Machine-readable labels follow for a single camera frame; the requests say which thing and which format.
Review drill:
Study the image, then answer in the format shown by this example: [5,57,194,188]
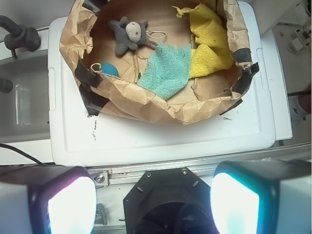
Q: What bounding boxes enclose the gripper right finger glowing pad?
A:
[210,159,312,234]

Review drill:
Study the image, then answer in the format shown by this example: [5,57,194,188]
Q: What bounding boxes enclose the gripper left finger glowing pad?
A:
[0,166,97,234]

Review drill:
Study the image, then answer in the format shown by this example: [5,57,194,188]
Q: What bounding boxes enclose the gray stuffed animal toy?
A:
[108,17,157,57]

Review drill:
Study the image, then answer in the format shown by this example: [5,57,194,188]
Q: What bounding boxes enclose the white plastic cooler lid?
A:
[48,1,276,166]

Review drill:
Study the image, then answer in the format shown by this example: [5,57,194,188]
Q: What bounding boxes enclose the clear plastic bin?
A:
[0,51,50,143]

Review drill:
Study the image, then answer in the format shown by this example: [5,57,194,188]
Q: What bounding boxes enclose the teal terry cloth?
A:
[137,42,191,100]

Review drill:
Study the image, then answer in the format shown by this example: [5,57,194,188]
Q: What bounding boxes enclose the yellow terry cloth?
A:
[172,3,234,78]

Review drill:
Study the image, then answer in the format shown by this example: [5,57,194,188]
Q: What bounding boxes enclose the blue round fabric toy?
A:
[101,63,119,77]

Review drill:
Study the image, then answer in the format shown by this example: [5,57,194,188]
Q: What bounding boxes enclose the crumpled brown paper bag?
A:
[59,0,259,125]

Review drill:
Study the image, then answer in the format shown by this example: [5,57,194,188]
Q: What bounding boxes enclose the black cable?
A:
[0,143,49,166]

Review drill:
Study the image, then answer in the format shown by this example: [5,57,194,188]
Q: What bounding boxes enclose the aluminum extrusion rail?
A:
[88,142,312,188]

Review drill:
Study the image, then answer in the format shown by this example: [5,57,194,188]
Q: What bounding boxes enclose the black clamp handle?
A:
[0,15,41,59]

